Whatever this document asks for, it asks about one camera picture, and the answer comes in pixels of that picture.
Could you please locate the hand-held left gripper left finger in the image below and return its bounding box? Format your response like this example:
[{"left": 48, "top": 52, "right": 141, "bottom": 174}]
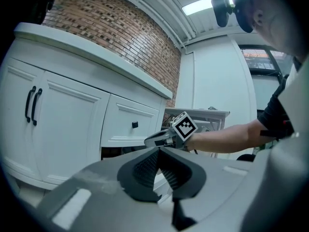
[{"left": 35, "top": 147, "right": 175, "bottom": 232}]

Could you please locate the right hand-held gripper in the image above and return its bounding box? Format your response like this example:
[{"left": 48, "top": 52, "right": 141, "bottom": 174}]
[{"left": 144, "top": 111, "right": 199, "bottom": 152}]

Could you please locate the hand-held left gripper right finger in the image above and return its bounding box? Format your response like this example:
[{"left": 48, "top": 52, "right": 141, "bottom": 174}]
[{"left": 159, "top": 147, "right": 255, "bottom": 224}]

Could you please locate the person's right forearm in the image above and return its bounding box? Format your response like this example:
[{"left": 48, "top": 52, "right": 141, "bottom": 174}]
[{"left": 186, "top": 118, "right": 268, "bottom": 154}]

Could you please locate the tall white drawer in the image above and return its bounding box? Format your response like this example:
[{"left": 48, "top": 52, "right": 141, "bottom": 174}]
[{"left": 99, "top": 94, "right": 160, "bottom": 148}]

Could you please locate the white cabinet door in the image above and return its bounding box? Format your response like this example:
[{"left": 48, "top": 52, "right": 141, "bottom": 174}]
[
  {"left": 36, "top": 70, "right": 112, "bottom": 186},
  {"left": 0, "top": 57, "right": 45, "bottom": 176}
]

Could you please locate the person's torso in black shirt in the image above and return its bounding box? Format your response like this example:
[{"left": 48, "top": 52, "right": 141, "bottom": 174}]
[{"left": 257, "top": 57, "right": 302, "bottom": 143}]

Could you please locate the white vanity cabinet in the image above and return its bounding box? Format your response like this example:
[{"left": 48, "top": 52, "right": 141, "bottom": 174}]
[{"left": 0, "top": 22, "right": 173, "bottom": 191}]

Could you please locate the dark window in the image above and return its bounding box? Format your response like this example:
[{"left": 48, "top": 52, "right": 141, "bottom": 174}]
[{"left": 240, "top": 47, "right": 284, "bottom": 72}]

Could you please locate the ceiling light panel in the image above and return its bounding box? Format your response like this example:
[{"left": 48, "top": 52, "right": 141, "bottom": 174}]
[{"left": 182, "top": 0, "right": 215, "bottom": 16}]

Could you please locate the person's head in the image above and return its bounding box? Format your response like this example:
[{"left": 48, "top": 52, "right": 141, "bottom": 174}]
[{"left": 233, "top": 0, "right": 309, "bottom": 58}]

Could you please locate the black cabinet door handle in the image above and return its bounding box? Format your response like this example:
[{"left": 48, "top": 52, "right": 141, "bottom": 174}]
[
  {"left": 25, "top": 86, "right": 37, "bottom": 123},
  {"left": 31, "top": 88, "right": 43, "bottom": 127}
]

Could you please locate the black head camera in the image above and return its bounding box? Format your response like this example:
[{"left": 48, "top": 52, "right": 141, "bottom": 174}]
[{"left": 211, "top": 0, "right": 236, "bottom": 28}]

